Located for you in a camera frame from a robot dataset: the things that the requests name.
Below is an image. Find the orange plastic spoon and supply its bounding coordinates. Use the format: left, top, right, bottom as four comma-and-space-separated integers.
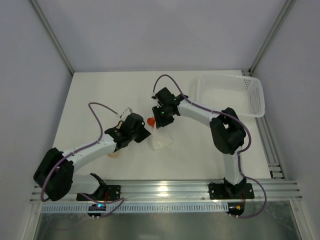
147, 117, 156, 126

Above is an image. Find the white paper napkin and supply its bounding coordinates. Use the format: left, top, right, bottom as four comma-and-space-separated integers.
149, 126, 173, 151

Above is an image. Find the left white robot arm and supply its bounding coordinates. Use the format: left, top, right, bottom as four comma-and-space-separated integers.
33, 112, 151, 202

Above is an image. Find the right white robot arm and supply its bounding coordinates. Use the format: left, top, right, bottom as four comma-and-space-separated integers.
151, 87, 247, 199

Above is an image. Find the beige utensil case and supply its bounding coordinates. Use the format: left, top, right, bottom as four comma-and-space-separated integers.
107, 120, 123, 159

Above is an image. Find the white plastic basket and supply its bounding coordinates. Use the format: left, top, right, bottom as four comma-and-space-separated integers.
195, 73, 265, 118

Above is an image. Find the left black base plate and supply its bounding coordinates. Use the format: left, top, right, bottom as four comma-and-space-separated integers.
76, 185, 121, 202

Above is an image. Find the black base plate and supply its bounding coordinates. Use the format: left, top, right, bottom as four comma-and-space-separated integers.
76, 185, 121, 202
207, 182, 255, 200

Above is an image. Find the white slotted cable duct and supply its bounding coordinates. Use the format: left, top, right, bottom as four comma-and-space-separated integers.
41, 201, 229, 214

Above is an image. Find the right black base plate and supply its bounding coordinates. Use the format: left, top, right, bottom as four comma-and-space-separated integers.
207, 182, 255, 200

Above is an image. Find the right side aluminium rail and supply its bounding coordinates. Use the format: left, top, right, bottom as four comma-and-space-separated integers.
255, 116, 287, 181

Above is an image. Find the aluminium mounting rail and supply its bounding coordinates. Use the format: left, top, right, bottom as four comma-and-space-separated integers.
29, 178, 303, 203

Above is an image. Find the left aluminium frame post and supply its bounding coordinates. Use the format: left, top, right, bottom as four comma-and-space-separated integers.
29, 0, 75, 76

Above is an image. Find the aluminium frame post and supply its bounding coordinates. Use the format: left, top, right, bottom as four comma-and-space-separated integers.
29, 0, 75, 76
248, 0, 296, 76

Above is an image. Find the right aluminium frame post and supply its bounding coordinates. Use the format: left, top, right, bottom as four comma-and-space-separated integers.
248, 0, 296, 76

